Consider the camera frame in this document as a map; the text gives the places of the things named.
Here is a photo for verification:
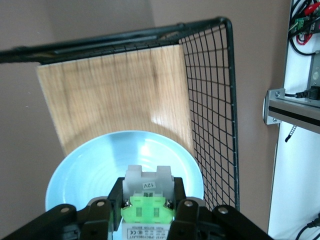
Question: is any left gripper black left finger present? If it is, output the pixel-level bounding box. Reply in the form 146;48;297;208
0;176;126;240

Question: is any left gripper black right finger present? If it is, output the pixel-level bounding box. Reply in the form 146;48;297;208
167;176;273;240

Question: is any black wire basket wooden base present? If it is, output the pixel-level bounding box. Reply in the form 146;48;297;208
0;16;240;213

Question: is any silver aluminium bracket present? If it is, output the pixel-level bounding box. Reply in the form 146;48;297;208
262;87;286;126

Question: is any black plug with cable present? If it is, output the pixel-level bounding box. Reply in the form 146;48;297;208
284;86;320;101

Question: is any light blue plate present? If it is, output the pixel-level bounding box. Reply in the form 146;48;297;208
44;130;205;213

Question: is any grey power supply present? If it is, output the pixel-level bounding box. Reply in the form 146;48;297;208
309;49;320;86

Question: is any red alligator clip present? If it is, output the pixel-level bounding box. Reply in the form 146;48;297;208
303;3;320;15

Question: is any grey aluminium profile bar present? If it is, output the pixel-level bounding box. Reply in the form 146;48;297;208
268;97;320;131

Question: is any black cable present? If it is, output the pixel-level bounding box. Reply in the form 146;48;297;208
296;216;320;240

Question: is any white table edge board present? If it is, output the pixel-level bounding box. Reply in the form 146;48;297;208
267;0;320;240

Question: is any brown table mat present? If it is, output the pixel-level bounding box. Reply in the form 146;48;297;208
0;0;293;240

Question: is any small green circuit board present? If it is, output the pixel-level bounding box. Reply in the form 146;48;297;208
289;16;308;34

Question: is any black cable tie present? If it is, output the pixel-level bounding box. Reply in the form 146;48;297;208
284;124;298;143

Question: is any red push button green block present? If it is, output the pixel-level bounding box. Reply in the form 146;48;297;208
120;164;176;240

